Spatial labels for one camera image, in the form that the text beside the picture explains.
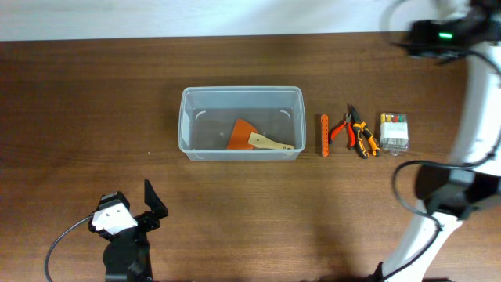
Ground orange scraper wooden handle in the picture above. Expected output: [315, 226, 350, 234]
[225, 118, 295, 151]

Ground orange perforated strip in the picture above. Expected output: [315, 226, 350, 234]
[320, 114, 330, 157]

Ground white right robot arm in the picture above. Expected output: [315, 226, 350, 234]
[367, 1, 500, 281]

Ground small red cutting pliers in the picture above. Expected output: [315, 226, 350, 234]
[329, 113, 355, 150]

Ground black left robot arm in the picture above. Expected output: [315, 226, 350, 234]
[88, 179, 168, 282]

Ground clear plastic container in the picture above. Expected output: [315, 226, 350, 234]
[178, 86, 306, 161]

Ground orange black long-nose pliers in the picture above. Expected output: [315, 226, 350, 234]
[350, 105, 381, 159]

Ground clear screwdriver bit case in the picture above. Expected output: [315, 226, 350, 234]
[380, 113, 409, 156]

